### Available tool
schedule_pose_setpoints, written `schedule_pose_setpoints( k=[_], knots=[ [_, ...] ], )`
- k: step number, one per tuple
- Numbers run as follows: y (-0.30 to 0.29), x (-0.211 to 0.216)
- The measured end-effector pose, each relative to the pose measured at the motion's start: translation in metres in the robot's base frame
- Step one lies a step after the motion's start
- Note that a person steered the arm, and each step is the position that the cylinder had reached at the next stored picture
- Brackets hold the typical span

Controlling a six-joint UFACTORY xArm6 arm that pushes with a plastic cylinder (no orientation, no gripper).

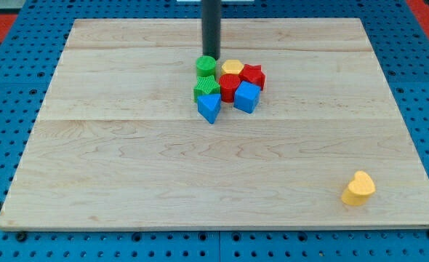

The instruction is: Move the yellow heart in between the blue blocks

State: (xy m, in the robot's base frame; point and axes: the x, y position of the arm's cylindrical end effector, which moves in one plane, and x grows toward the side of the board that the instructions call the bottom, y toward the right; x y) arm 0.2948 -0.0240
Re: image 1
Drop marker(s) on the yellow heart block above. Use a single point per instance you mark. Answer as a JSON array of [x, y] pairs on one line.
[[359, 189]]

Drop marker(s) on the blue triangle block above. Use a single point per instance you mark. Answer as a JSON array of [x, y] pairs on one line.
[[209, 106]]

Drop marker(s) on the green star block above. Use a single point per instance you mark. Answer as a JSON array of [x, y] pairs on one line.
[[205, 85]]

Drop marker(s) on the blue cube block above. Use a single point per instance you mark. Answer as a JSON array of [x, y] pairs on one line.
[[246, 97]]

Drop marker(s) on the red cylinder block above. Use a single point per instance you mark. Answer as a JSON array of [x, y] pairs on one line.
[[228, 86]]

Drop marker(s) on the green cylinder block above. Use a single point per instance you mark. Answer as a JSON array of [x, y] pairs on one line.
[[205, 66]]

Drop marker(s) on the yellow hexagon block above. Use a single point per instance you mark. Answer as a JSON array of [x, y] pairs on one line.
[[232, 66]]

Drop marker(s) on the red star block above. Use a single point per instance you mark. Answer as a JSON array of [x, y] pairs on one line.
[[253, 74]]

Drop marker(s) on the light wooden board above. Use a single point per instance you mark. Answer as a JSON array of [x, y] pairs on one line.
[[118, 143]]

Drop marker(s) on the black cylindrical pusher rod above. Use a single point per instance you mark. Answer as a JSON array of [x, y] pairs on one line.
[[211, 27]]

